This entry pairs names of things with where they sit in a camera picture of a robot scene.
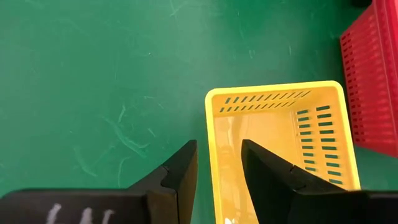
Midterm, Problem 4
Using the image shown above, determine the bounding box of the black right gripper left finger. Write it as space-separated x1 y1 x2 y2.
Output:
0 139 199 224

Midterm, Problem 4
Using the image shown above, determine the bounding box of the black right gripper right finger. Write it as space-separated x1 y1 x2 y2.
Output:
241 139 398 224

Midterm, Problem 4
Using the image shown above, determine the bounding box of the small yellow plastic basket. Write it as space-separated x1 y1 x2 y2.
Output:
204 80 362 224

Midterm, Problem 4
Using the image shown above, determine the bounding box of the large red plastic basket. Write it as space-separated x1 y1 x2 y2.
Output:
339 0 398 159

